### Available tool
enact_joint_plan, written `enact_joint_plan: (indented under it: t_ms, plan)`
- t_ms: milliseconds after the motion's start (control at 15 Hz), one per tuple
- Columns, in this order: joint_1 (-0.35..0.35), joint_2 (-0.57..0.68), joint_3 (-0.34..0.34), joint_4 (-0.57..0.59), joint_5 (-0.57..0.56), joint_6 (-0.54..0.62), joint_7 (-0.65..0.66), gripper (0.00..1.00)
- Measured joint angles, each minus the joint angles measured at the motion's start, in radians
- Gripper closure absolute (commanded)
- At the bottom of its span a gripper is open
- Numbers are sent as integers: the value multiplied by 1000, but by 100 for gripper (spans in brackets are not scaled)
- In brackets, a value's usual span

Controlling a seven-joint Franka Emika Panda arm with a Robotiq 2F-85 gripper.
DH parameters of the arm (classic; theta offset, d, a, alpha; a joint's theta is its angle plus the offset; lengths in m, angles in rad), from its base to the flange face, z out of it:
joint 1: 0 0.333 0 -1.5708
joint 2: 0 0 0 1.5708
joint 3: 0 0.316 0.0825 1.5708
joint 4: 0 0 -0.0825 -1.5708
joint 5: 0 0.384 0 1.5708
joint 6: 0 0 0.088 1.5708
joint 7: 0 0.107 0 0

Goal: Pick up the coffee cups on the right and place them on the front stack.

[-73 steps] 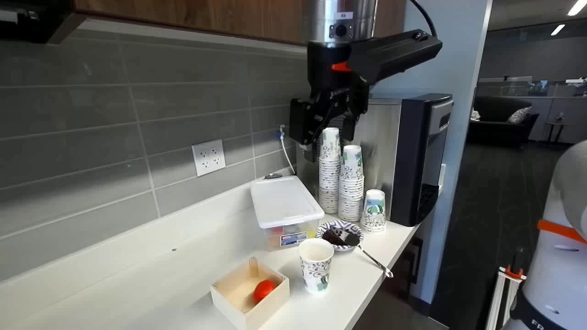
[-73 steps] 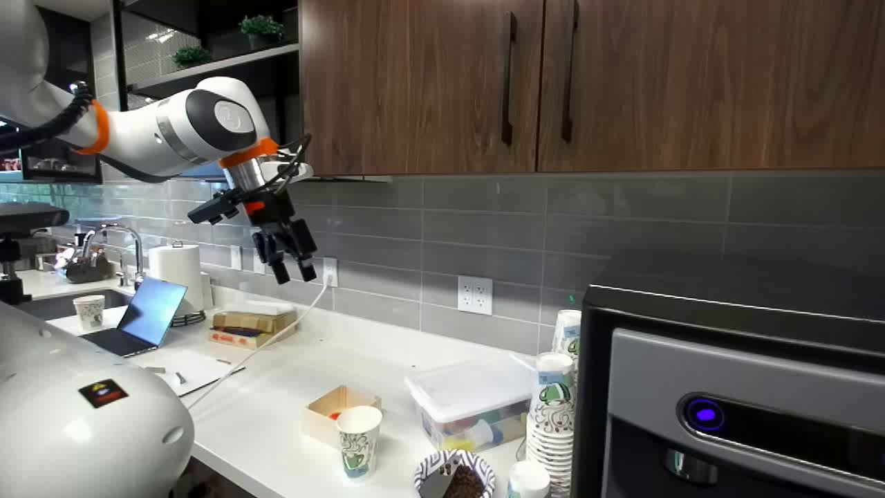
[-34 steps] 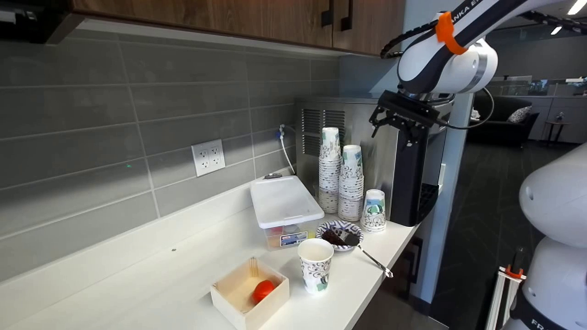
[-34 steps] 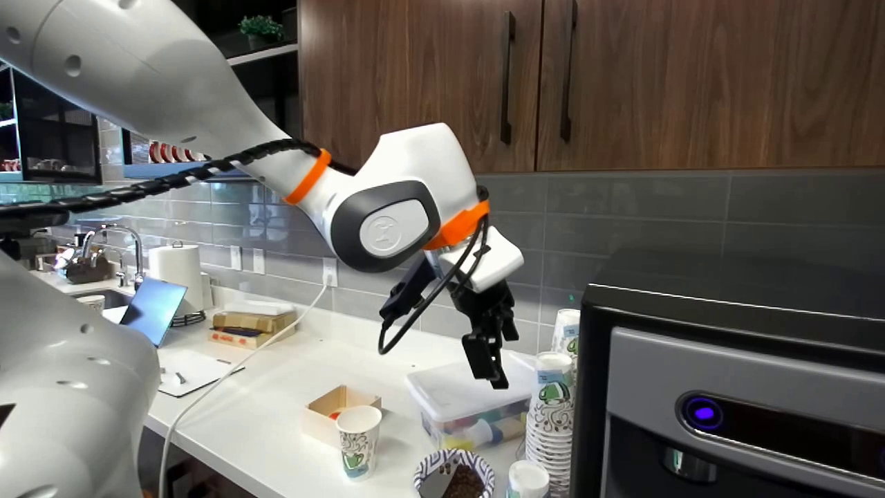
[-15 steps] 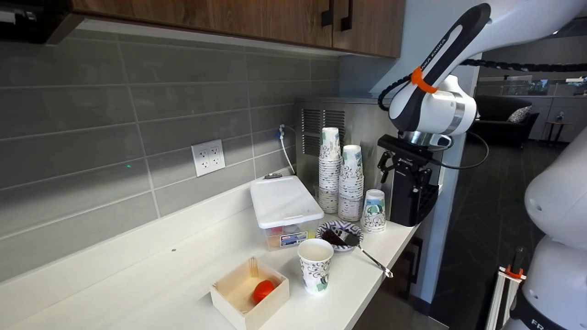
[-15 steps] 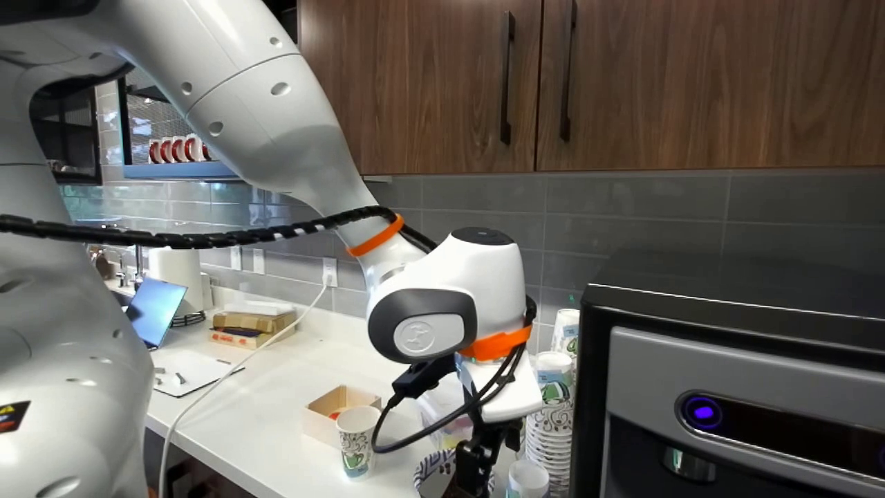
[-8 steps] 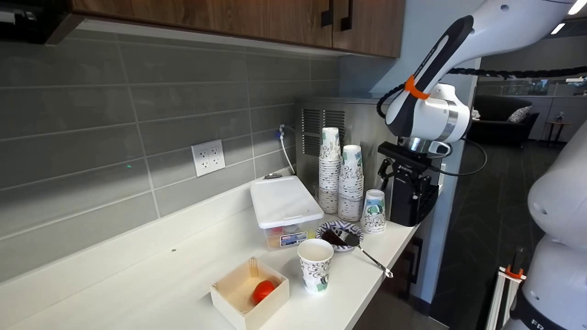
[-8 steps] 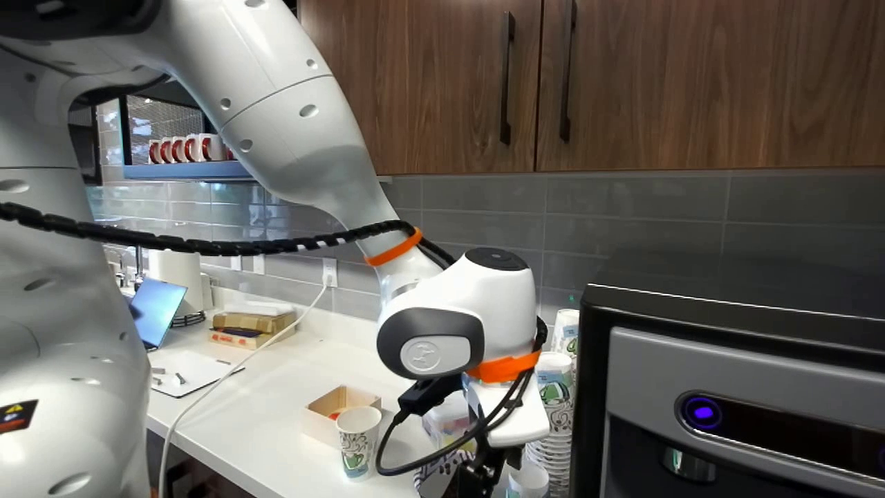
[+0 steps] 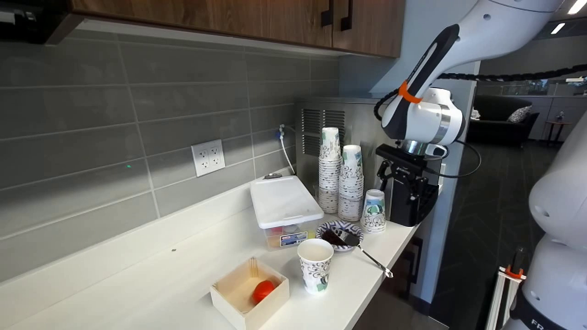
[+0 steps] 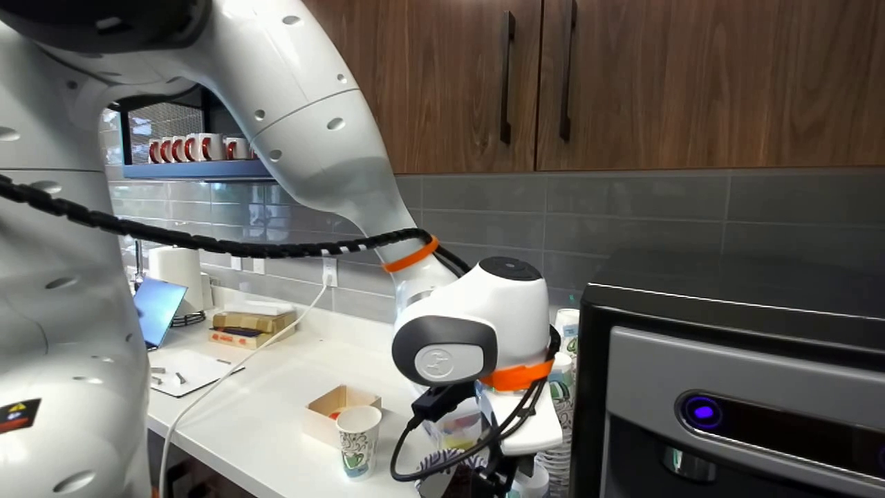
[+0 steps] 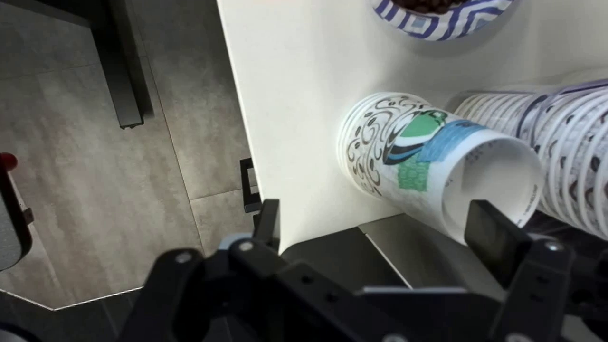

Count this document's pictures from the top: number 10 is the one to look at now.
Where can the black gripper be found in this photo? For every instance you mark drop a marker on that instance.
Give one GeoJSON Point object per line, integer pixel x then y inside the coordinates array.
{"type": "Point", "coordinates": [488, 482]}

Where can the short paper cup stack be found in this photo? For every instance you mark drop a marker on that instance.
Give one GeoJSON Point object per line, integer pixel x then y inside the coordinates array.
{"type": "Point", "coordinates": [567, 324]}

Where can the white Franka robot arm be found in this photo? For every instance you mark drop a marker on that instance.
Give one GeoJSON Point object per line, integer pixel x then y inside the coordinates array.
{"type": "Point", "coordinates": [73, 306]}

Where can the black silver coffee machine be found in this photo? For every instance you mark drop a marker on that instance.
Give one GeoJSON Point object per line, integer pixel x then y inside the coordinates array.
{"type": "Point", "coordinates": [736, 396]}

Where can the single printed paper cup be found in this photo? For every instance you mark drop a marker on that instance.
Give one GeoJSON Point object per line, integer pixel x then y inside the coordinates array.
{"type": "Point", "coordinates": [358, 443]}

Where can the small open cardboard box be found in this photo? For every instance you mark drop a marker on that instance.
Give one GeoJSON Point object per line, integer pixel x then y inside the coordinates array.
{"type": "Point", "coordinates": [333, 404]}

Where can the white outlet with plug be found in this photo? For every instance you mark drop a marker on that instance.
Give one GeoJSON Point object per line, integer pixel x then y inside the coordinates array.
{"type": "Point", "coordinates": [330, 273]}

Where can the red white book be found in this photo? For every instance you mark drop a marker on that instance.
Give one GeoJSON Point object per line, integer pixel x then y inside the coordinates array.
{"type": "Point", "coordinates": [235, 338]}

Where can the white paper notepad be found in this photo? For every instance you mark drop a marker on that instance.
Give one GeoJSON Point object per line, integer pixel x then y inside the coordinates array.
{"type": "Point", "coordinates": [194, 371]}

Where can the white paper towel roll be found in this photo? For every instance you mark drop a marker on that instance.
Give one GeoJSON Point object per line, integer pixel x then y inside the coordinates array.
{"type": "Point", "coordinates": [180, 273]}

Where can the wooden cabinet door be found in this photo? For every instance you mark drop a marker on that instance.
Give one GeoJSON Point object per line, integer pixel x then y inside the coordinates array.
{"type": "Point", "coordinates": [442, 83]}
{"type": "Point", "coordinates": [736, 83]}

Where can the red white mug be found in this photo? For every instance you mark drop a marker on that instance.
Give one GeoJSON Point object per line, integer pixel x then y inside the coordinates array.
{"type": "Point", "coordinates": [155, 151]}
{"type": "Point", "coordinates": [235, 148]}
{"type": "Point", "coordinates": [170, 151]}
{"type": "Point", "coordinates": [189, 148]}
{"type": "Point", "coordinates": [209, 148]}

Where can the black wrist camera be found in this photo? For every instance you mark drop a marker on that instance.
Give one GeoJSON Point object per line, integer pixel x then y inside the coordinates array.
{"type": "Point", "coordinates": [440, 403]}

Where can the small white wall outlet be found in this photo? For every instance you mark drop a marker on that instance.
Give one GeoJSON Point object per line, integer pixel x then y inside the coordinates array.
{"type": "Point", "coordinates": [235, 264]}
{"type": "Point", "coordinates": [257, 266]}

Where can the blue wall shelf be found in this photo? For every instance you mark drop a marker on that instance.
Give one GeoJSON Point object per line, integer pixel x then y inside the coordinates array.
{"type": "Point", "coordinates": [194, 170]}

